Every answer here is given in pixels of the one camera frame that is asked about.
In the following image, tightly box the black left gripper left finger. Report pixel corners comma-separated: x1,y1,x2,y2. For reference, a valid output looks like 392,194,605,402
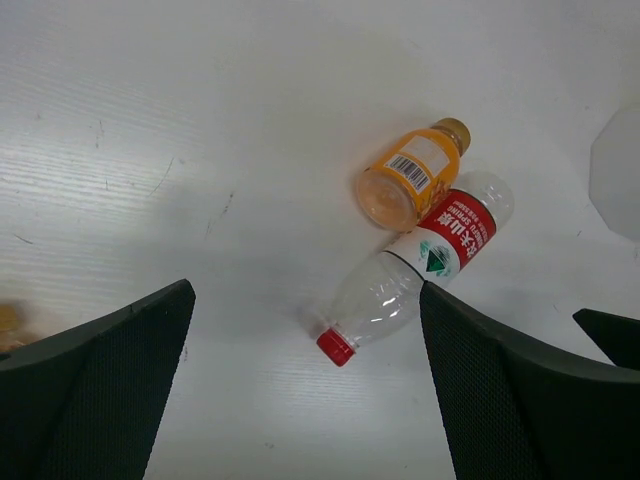
1,279,196,479

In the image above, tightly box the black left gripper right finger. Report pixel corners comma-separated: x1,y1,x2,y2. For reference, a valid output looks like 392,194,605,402
420,283,639,479

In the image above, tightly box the orange juice bottle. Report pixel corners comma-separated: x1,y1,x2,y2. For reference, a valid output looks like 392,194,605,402
0,304,37,354
355,117,471,232

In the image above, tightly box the translucent white plastic bin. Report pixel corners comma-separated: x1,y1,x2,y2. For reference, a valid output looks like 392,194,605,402
589,103,640,243

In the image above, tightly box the black right arm gripper tip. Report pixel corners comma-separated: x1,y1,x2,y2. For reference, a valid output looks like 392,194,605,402
573,309,640,371

